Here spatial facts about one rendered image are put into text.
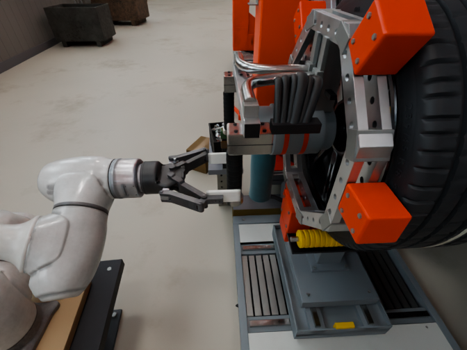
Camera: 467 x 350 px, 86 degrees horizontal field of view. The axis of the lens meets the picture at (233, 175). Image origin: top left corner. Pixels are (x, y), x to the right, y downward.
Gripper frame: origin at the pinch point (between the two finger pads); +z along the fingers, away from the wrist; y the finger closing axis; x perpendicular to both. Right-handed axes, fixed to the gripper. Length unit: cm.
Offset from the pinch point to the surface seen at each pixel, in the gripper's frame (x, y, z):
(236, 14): 2, -250, 16
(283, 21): 22, -57, 21
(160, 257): -83, -34, -38
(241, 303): -75, -5, 4
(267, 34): 18, -57, 15
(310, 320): -66, 7, 29
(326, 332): -69, 10, 34
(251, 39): -20, -251, 31
